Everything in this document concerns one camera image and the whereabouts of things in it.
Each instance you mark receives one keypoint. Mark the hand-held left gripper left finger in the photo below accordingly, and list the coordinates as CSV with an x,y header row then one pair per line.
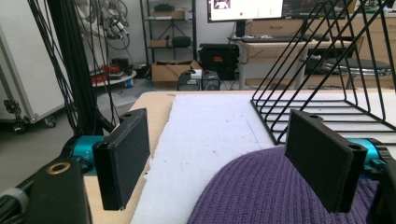
x,y
121,165

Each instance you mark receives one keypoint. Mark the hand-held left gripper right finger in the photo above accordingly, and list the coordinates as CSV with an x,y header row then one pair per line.
x,y
323,165

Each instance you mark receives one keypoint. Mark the purple knitted hat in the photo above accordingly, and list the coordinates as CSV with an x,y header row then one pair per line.
x,y
264,193

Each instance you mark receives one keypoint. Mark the round white low table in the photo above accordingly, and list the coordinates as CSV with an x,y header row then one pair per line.
x,y
113,76

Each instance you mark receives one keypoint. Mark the white foam mat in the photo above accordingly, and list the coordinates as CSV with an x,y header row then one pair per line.
x,y
211,146

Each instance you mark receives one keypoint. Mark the open cardboard box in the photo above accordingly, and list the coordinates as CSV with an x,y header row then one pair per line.
x,y
169,71

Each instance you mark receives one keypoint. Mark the black metal stand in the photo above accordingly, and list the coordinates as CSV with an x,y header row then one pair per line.
x,y
74,62

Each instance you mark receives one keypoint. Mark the small computer case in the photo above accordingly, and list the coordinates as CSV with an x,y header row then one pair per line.
x,y
199,81

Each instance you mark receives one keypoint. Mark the white cabinet on wheels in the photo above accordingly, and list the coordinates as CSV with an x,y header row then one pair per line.
x,y
28,77

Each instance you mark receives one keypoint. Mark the wooden desk with white legs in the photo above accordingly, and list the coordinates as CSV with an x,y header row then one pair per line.
x,y
271,46

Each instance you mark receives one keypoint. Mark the black keyboard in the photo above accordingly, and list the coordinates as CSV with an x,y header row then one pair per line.
x,y
280,38

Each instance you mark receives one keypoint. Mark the black equipment case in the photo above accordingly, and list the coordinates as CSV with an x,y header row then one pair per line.
x,y
219,59

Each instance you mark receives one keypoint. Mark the black shelving unit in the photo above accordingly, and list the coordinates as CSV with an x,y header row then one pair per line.
x,y
169,28

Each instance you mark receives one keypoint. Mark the computer monitor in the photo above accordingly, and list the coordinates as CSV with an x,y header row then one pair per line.
x,y
246,9

